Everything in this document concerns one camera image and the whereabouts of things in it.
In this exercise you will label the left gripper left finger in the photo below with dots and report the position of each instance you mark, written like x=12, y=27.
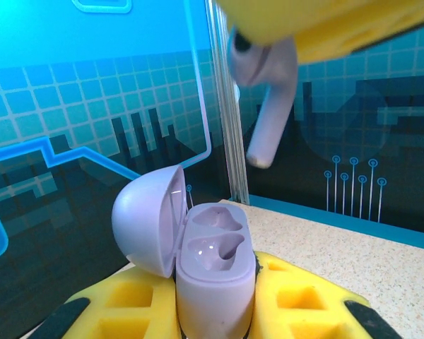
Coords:
x=127, y=310

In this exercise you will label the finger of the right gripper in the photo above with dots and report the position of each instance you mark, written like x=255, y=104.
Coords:
x=357, y=24
x=254, y=17

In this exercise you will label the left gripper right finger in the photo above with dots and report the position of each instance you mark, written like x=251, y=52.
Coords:
x=304, y=310

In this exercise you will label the purple earbud charging case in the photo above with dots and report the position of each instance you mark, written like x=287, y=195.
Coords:
x=212, y=254

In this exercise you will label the right blue table border strip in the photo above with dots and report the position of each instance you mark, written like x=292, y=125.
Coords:
x=339, y=219

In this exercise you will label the right aluminium frame post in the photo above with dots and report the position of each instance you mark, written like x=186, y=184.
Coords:
x=229, y=141

